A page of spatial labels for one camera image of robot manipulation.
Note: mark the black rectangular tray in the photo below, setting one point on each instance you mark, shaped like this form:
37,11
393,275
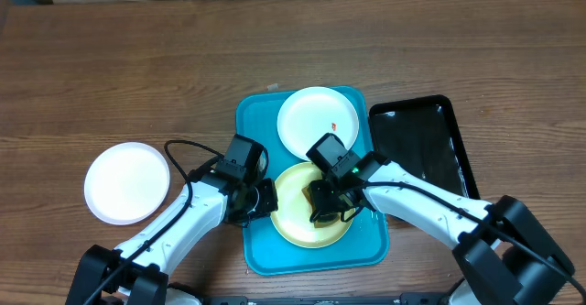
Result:
422,136

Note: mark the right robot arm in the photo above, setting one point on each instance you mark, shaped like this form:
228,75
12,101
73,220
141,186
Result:
505,254

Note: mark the small tape scrap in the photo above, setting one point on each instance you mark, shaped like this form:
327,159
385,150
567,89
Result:
273,86

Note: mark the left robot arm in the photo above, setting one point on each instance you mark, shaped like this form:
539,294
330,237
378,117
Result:
230,188

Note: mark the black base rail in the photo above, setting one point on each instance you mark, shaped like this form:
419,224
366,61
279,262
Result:
181,295

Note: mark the yellow plate with stain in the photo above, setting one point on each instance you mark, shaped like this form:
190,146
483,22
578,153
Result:
291,218

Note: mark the green yellow sponge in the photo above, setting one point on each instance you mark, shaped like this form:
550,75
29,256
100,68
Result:
320,220

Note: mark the teal plastic tray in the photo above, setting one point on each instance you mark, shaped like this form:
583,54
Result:
266,251

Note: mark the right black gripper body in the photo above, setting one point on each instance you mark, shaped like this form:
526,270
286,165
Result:
333,202

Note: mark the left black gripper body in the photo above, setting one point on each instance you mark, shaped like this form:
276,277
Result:
259,200

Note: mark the white plate with stain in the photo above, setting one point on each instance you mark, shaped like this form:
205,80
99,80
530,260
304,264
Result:
310,113

